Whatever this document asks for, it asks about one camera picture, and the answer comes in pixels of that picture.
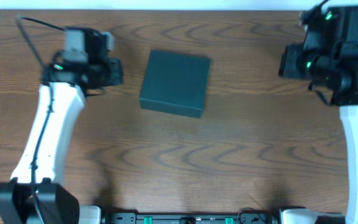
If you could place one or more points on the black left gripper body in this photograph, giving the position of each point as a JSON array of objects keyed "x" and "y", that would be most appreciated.
[{"x": 111, "y": 71}]

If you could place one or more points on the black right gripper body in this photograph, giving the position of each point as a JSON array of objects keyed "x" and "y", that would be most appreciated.
[{"x": 289, "y": 64}]

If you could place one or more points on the dark green box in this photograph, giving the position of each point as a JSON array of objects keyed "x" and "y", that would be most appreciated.
[{"x": 175, "y": 83}]

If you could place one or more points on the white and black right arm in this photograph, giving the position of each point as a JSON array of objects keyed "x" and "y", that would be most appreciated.
[{"x": 349, "y": 118}]

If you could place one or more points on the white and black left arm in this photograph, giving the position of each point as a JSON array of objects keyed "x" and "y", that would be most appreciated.
[{"x": 35, "y": 192}]

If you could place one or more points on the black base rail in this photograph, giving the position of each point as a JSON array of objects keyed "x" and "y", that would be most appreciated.
[{"x": 247, "y": 217}]

